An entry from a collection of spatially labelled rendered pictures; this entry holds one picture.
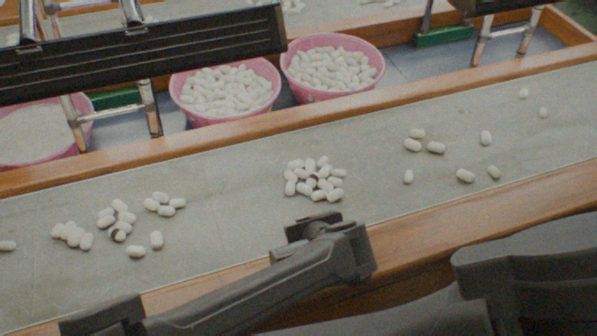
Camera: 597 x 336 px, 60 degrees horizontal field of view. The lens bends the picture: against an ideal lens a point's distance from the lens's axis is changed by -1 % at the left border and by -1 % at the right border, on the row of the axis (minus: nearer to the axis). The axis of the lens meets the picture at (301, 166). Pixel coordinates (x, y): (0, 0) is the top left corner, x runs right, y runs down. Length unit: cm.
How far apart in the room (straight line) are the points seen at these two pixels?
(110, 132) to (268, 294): 84
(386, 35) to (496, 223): 74
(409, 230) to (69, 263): 61
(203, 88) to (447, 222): 67
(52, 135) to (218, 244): 49
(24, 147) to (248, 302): 82
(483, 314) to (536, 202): 87
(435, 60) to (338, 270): 102
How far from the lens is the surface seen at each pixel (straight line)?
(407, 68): 153
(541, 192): 114
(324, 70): 136
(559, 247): 24
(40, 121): 133
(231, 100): 126
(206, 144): 112
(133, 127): 133
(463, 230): 101
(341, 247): 68
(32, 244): 106
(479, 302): 25
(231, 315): 54
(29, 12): 90
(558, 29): 185
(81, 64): 83
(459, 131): 125
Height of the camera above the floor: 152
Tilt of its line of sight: 46 degrees down
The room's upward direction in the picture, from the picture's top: 3 degrees clockwise
